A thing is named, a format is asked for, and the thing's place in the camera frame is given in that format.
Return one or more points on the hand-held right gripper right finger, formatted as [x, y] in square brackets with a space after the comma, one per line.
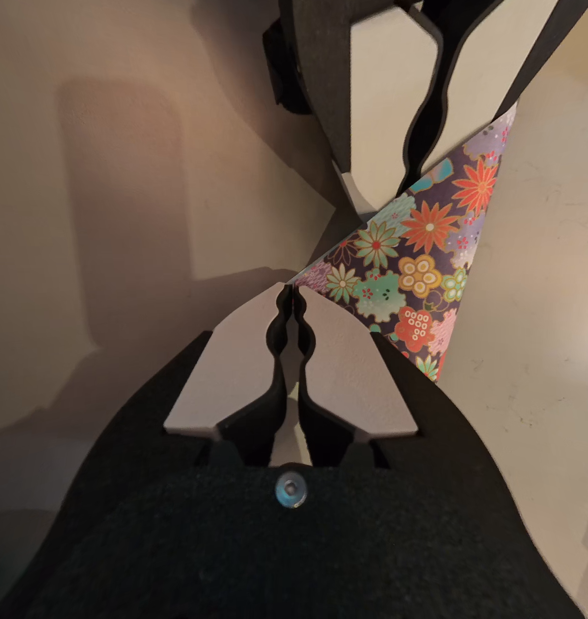
[356, 382]

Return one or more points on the floral patterned origami paper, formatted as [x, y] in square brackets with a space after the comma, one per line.
[419, 271]

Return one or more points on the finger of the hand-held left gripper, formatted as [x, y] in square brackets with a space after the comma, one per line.
[497, 58]
[390, 106]

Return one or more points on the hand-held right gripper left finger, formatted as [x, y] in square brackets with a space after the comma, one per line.
[231, 367]

